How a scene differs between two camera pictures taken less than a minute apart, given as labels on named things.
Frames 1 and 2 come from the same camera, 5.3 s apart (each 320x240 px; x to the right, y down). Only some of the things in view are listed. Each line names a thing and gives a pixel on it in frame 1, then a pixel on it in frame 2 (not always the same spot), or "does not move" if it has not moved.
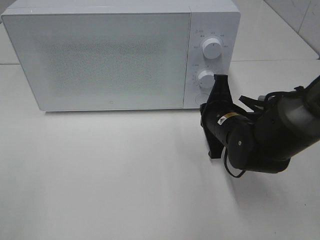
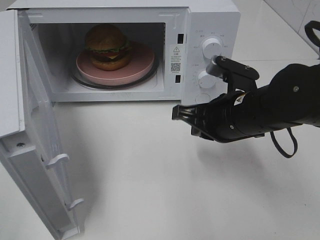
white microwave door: x=98 y=61 → x=31 y=152
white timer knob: x=206 y=79 does not move
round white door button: x=201 y=98 does not move
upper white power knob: x=211 y=48 does not move
